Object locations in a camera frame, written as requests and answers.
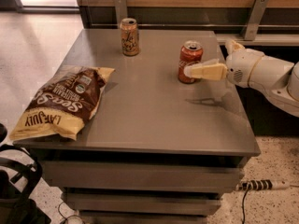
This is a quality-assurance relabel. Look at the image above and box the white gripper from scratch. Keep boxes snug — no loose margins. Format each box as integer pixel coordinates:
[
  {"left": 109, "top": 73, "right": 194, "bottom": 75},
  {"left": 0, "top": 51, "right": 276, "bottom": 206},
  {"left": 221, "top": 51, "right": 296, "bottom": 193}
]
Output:
[{"left": 184, "top": 39, "right": 264, "bottom": 88}]

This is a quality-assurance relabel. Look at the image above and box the grey drawer cabinet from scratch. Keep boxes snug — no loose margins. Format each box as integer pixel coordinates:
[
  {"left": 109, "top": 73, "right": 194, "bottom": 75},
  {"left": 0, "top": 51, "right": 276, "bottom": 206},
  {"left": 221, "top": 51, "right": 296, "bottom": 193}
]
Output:
[{"left": 22, "top": 29, "right": 260, "bottom": 224}]

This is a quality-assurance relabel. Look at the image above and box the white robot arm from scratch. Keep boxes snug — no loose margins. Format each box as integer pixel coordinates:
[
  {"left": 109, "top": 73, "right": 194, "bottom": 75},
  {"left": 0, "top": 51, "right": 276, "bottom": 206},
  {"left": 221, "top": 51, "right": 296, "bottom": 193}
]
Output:
[{"left": 184, "top": 39, "right": 299, "bottom": 117}]

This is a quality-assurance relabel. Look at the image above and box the red coke can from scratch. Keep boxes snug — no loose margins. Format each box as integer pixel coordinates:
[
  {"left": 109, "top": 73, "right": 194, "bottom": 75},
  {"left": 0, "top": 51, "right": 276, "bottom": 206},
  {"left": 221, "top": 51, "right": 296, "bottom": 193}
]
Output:
[{"left": 178, "top": 40, "right": 203, "bottom": 84}]

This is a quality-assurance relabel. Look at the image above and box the black bag with strap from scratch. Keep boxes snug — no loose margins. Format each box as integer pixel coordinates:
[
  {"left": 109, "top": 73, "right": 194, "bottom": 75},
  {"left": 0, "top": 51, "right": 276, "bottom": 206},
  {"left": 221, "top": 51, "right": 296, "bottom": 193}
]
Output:
[{"left": 0, "top": 124, "right": 51, "bottom": 224}]

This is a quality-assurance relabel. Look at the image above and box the thin black floor cable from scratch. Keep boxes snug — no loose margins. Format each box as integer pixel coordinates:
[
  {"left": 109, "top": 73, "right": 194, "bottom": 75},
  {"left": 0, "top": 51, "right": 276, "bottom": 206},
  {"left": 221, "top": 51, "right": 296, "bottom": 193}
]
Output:
[{"left": 57, "top": 202, "right": 85, "bottom": 224}]

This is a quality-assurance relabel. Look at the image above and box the metal wall bracket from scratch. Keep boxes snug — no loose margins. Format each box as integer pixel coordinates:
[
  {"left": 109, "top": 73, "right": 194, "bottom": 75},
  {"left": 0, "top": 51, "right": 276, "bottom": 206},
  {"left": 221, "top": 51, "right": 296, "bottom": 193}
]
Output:
[
  {"left": 241, "top": 0, "right": 269, "bottom": 41},
  {"left": 114, "top": 0, "right": 128, "bottom": 26}
]

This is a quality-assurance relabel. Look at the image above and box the black power cable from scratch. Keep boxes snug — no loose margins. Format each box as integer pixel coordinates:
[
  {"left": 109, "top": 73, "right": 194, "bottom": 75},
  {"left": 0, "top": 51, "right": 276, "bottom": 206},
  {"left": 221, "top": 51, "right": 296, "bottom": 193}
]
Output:
[{"left": 240, "top": 187, "right": 250, "bottom": 224}]

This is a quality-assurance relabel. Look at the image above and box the brown yellow chip bag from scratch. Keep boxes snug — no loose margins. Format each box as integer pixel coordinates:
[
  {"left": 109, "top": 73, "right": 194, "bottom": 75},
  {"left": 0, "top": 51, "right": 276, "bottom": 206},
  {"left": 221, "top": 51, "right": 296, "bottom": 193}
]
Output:
[{"left": 9, "top": 65, "right": 114, "bottom": 141}]

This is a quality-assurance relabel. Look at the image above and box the right metal wall bracket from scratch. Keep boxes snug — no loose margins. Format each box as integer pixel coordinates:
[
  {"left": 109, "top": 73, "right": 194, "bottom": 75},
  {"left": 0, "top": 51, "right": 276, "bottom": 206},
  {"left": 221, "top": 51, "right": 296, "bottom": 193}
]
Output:
[{"left": 241, "top": 0, "right": 269, "bottom": 41}]

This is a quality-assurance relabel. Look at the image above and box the white power strip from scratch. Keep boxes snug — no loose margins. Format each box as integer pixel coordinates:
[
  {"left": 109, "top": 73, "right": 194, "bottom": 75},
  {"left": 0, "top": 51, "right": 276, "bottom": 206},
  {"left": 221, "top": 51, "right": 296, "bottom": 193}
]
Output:
[{"left": 236, "top": 179, "right": 291, "bottom": 191}]

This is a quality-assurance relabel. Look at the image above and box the left metal wall bracket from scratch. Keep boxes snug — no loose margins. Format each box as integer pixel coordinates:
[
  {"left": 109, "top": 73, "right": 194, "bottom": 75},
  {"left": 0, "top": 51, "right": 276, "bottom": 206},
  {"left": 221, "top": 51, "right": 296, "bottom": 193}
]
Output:
[{"left": 114, "top": 0, "right": 128, "bottom": 26}]

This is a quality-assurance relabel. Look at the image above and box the tan LaCroix can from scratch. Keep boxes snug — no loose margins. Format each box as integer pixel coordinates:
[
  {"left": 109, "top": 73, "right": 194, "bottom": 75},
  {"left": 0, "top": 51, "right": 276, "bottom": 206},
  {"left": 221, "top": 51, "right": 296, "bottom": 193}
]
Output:
[{"left": 120, "top": 18, "right": 139, "bottom": 56}]

